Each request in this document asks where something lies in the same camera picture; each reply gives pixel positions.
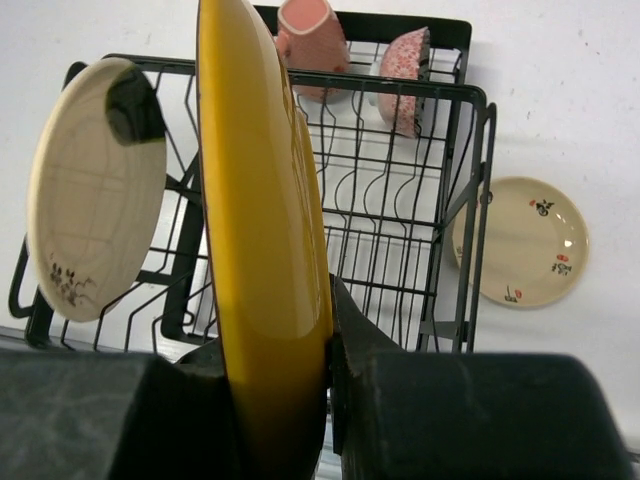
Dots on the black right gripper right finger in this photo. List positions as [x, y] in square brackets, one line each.
[398, 414]

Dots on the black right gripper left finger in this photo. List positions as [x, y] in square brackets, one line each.
[113, 416]

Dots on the cream plate small motifs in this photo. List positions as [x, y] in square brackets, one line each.
[536, 243]

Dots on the yellow patterned plate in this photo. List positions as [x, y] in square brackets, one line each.
[265, 233]

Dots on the cream plate green brushstroke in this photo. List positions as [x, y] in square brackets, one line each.
[96, 188]

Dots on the pink floral mug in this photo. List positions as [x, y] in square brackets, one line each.
[310, 37]

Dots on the black wire dish rack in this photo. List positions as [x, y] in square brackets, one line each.
[387, 202]

